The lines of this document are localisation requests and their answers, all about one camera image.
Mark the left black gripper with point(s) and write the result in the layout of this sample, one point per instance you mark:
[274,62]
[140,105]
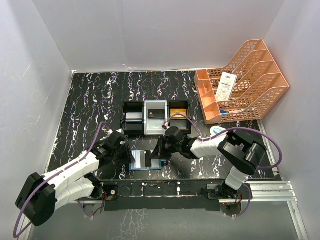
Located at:
[127,152]

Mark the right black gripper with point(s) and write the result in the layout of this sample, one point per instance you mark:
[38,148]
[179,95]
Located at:
[160,147]

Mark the blue leather card holder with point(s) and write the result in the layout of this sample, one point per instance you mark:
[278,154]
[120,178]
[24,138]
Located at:
[157,163]

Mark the three-compartment black white tray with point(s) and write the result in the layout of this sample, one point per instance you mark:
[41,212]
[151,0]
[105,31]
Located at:
[146,118]

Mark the packaged nail clipper blister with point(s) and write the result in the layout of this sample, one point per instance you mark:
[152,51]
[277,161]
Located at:
[217,131]

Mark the orange mesh file organizer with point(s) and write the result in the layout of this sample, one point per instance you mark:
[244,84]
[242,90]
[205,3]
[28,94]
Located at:
[259,85]

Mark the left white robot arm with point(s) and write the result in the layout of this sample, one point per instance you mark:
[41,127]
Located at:
[42,195]

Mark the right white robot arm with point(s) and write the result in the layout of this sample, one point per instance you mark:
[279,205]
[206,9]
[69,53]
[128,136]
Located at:
[242,151]

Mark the black credit card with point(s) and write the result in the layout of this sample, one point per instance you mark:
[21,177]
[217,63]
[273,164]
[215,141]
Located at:
[156,113]

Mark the gold credit card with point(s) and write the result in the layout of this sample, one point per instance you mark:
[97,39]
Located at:
[178,112]

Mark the white credit card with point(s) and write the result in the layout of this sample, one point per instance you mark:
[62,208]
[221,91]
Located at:
[133,116]

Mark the white paper receipt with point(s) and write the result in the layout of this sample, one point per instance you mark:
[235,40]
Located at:
[225,87]

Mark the aluminium frame rail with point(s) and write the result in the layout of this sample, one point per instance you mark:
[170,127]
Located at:
[271,214]

